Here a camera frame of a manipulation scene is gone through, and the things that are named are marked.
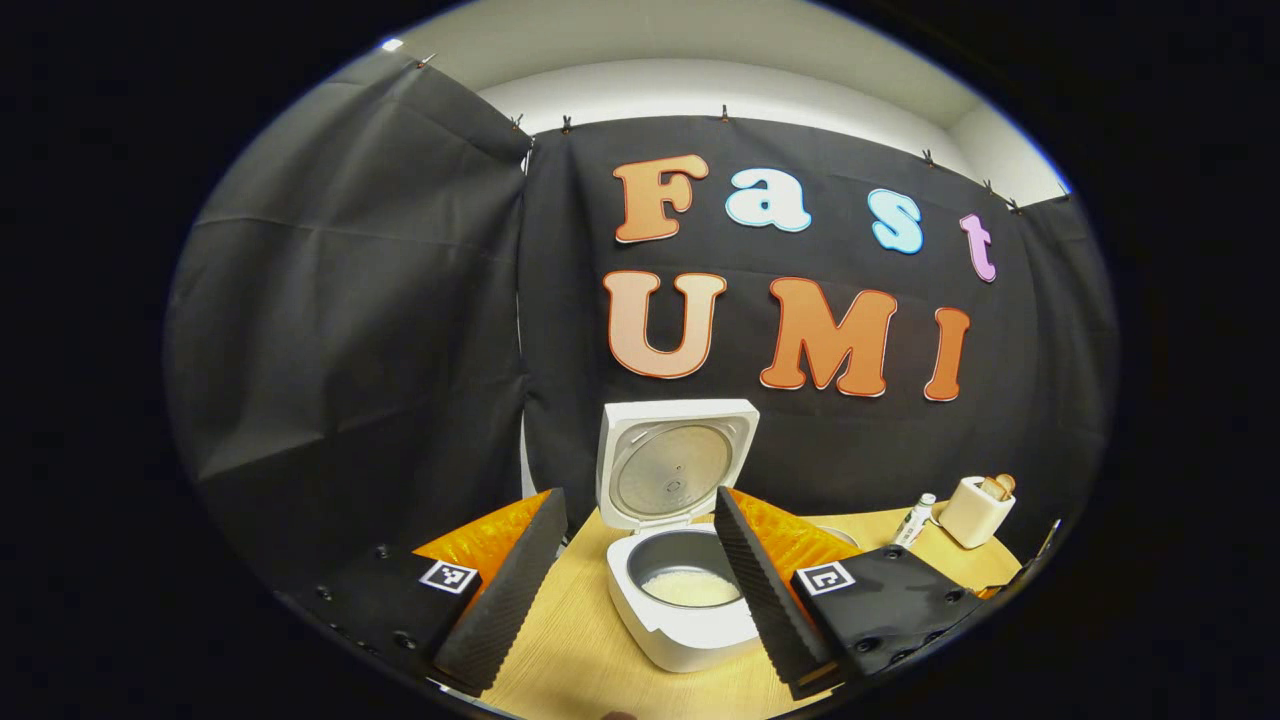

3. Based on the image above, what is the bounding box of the white rice cooker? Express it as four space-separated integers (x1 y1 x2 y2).
597 399 766 674

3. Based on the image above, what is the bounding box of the white toaster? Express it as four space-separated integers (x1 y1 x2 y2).
938 476 1017 549

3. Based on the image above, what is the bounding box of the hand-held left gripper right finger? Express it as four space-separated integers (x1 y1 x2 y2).
714 487 986 701

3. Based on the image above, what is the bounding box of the black backdrop cloth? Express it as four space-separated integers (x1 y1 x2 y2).
165 60 1116 601

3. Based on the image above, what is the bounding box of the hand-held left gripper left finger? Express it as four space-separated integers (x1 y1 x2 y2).
275 488 569 698

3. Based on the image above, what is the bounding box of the white drink bottle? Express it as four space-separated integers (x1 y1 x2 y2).
893 493 938 548

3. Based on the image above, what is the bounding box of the heap of white rice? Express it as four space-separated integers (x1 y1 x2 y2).
642 570 741 608

